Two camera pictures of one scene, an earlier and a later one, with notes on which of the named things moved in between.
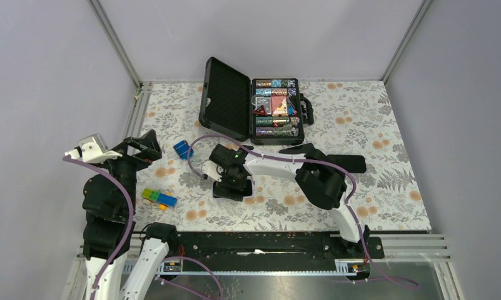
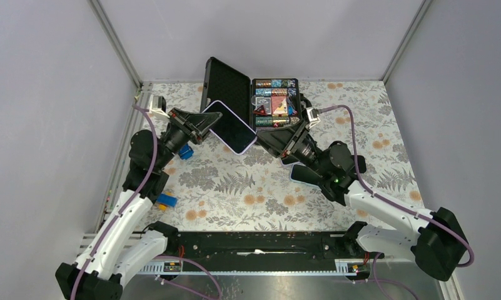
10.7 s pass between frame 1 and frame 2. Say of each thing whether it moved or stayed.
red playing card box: stayed
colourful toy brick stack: stayed
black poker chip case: stayed
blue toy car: stayed
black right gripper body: moved
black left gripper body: moved
